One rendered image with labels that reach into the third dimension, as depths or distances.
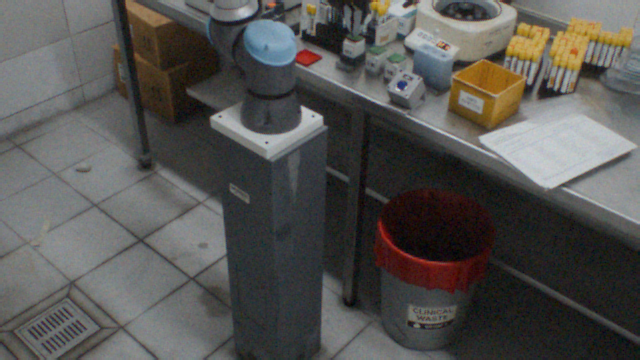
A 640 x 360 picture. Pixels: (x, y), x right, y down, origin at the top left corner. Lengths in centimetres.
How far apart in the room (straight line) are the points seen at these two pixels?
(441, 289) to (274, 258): 55
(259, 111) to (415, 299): 83
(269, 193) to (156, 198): 129
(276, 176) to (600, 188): 73
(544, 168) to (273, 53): 66
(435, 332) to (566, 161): 82
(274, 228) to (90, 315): 97
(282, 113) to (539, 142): 62
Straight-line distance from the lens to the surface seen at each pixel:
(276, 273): 185
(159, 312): 247
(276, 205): 170
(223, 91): 304
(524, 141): 172
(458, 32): 199
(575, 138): 178
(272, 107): 161
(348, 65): 196
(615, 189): 167
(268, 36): 157
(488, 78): 187
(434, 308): 216
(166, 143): 322
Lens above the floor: 183
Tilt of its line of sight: 38 degrees down
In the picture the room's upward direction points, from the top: 1 degrees clockwise
